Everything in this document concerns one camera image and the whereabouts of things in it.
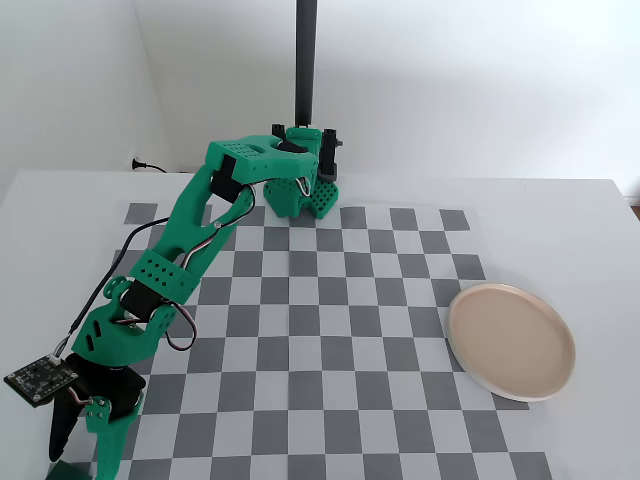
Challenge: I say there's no black camera circuit board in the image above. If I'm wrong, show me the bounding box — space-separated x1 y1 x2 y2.
3 353 81 409

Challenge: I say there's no black camera cable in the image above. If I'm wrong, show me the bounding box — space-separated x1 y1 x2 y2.
52 217 174 359

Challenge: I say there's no black vertical pole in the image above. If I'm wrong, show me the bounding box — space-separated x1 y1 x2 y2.
294 0 320 129

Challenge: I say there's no grey white checkerboard mat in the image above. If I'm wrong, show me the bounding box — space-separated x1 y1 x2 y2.
107 202 556 480

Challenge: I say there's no white red servo wire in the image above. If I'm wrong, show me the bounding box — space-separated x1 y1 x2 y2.
164 298 199 352

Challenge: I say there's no beige round plate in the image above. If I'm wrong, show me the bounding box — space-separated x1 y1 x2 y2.
446 282 577 402

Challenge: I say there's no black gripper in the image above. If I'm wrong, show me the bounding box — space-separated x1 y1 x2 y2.
48 352 147 480

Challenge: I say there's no green dice cube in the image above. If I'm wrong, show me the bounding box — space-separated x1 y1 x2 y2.
48 462 96 480

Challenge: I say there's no green perforated robot base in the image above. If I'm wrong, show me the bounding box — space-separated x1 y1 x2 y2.
263 177 342 221

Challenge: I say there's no black wall plug cable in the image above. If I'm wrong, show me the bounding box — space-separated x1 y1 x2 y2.
130 158 194 175

